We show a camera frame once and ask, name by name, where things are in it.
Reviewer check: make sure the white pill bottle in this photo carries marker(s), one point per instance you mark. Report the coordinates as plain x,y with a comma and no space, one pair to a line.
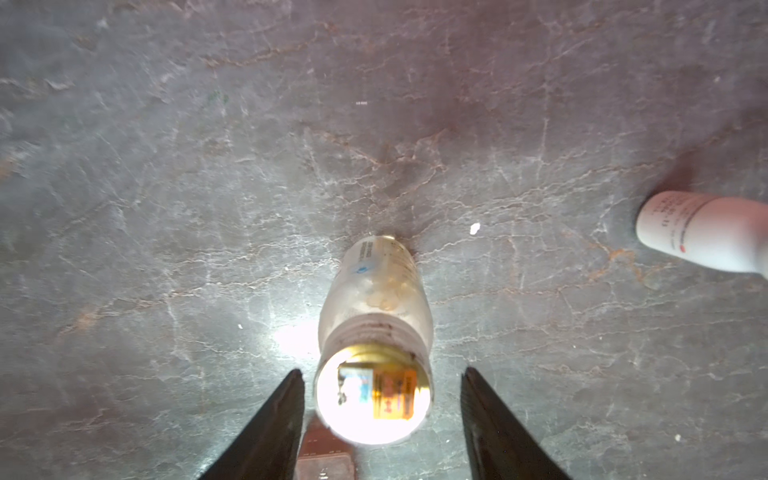
722,233

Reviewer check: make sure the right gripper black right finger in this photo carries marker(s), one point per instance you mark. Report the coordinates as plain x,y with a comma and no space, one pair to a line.
498,445

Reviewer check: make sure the brown pill organizer strip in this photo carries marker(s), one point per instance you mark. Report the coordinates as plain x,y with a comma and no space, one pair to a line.
323,455

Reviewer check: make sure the amber glass pill jar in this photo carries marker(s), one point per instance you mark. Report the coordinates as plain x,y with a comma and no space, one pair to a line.
374,382

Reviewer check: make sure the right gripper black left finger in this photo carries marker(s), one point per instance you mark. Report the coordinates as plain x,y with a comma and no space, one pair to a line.
267,447

